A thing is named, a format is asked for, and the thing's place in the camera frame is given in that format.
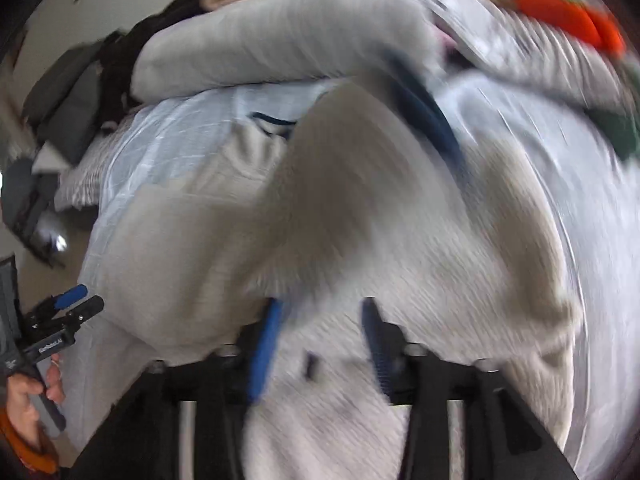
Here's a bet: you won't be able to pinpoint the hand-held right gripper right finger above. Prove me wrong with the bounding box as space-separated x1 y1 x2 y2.
361 296 581 480

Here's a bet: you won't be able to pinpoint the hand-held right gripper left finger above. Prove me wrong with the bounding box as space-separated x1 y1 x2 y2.
70 297 284 480

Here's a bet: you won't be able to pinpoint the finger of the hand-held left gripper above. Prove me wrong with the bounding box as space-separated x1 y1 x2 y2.
27 295 105 332
36 284 89 315

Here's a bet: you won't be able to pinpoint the white fleece jacket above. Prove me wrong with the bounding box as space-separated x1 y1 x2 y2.
87 47 583 480

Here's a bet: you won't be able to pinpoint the person's left forearm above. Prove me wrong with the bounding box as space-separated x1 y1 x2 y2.
0 407 61 476

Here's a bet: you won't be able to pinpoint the pile of black clothes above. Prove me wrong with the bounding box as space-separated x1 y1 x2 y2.
97 0 211 133

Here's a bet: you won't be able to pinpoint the person's left hand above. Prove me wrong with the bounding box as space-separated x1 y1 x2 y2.
5 354 67 454

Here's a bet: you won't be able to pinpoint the grey gingham cloth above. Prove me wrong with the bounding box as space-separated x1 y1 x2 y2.
54 127 136 211

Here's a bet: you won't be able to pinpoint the light blue checked bedsheet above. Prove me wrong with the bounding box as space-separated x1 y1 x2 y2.
55 80 640 480

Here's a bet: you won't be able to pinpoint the grey padded jacket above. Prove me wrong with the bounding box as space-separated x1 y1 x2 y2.
22 30 126 166

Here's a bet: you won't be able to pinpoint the grey folded duvet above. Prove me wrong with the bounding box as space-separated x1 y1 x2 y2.
132 0 441 103

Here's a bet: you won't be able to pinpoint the pink cloth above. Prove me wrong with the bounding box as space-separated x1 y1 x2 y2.
434 24 462 52

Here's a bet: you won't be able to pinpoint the green snowflake pillow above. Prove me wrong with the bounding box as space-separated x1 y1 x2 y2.
590 105 640 161

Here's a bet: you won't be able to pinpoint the white patterned pillow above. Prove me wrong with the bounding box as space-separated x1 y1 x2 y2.
365 0 640 116

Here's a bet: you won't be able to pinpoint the orange pumpkin cushion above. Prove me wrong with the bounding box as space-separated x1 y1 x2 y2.
515 0 626 56

